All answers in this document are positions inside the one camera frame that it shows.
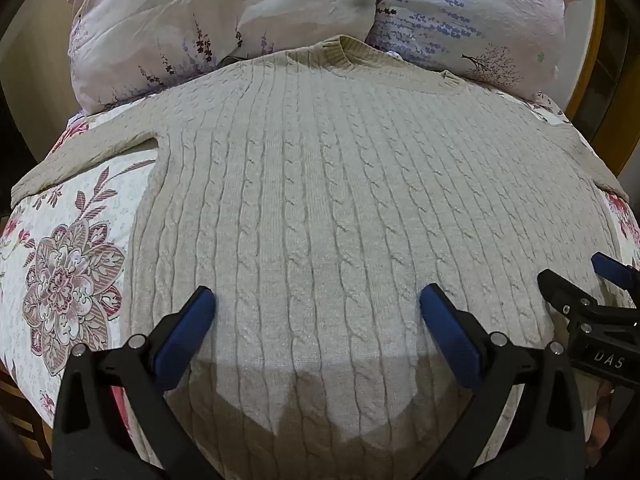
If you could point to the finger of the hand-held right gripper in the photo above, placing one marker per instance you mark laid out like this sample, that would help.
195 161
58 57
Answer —
612 267
562 292

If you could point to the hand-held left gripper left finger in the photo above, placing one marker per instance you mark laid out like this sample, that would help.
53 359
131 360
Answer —
186 330

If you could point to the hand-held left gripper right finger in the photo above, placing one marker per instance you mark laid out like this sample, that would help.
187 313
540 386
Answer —
450 330

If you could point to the person's right hand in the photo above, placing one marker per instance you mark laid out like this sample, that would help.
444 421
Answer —
602 417

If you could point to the floral bed sheet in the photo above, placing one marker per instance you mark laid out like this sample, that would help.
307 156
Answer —
65 260

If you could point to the lavender print pillow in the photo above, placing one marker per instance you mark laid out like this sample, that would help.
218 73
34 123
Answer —
465 20

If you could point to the pink floral pillow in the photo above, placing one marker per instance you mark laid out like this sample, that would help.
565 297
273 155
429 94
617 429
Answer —
200 25

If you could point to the wooden bed frame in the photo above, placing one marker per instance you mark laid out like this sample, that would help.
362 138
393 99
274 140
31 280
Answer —
590 75

